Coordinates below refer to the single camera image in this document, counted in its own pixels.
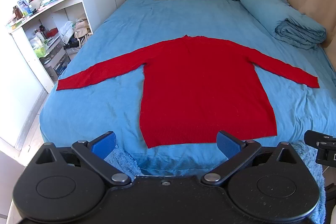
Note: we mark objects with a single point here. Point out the red box on shelf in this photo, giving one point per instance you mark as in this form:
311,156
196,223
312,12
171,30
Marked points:
51,33

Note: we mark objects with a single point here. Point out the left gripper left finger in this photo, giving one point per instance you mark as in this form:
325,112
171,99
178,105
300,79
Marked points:
93,153

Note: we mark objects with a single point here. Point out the white shelf desk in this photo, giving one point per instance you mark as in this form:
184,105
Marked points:
54,15

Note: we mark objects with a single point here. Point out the red knit sweater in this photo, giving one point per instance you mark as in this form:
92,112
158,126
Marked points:
195,87

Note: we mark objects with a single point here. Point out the folded blue duvet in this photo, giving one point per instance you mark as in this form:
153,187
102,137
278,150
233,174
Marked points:
285,23

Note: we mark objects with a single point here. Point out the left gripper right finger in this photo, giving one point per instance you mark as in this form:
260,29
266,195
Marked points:
239,154

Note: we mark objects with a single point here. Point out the green plastic bag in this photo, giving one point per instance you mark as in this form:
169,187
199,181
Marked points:
38,46

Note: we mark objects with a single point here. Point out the blue bed sheet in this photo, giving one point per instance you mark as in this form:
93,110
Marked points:
84,114

